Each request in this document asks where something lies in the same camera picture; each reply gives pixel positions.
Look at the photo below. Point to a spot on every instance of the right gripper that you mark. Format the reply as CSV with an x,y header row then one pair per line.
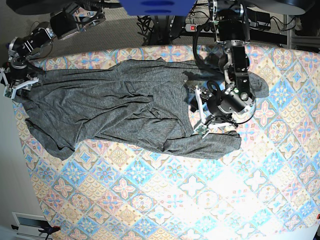
x,y
17,81

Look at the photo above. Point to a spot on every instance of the grey t-shirt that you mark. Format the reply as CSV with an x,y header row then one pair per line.
x,y
137,102

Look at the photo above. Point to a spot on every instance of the white floor vent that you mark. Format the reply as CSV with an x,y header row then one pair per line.
x,y
29,225

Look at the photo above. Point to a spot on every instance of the black clamp lower left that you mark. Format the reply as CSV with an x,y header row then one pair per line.
x,y
47,229

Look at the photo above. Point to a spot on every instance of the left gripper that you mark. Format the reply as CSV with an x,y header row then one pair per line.
x,y
219,108

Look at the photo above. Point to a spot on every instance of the red black clamp upper left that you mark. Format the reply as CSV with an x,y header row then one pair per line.
x,y
7,67

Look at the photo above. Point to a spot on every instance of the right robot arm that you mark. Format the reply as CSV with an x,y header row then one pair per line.
x,y
67,18

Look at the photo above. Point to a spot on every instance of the patterned tablecloth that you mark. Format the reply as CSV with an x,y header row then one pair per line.
x,y
271,185

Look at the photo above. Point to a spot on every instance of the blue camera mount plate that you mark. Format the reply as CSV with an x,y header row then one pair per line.
x,y
157,7

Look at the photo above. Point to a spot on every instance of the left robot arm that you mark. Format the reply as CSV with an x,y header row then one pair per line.
x,y
228,20

